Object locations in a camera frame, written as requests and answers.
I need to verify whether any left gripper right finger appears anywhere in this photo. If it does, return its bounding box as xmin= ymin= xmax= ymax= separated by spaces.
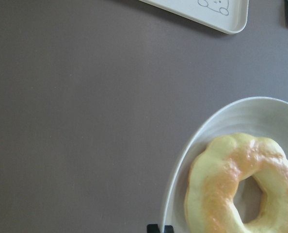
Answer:
xmin=164 ymin=225 xmax=174 ymax=233

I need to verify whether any white plate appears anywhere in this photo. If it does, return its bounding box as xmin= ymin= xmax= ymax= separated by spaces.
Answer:
xmin=159 ymin=97 xmax=288 ymax=233

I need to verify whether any glazed donut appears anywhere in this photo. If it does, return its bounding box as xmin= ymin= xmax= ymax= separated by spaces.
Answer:
xmin=184 ymin=133 xmax=288 ymax=233

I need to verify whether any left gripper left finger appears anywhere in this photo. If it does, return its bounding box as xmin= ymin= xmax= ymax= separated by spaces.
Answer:
xmin=146 ymin=224 xmax=160 ymax=233

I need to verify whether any cream rabbit tray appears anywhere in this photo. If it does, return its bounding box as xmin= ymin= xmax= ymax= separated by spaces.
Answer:
xmin=142 ymin=0 xmax=249 ymax=34

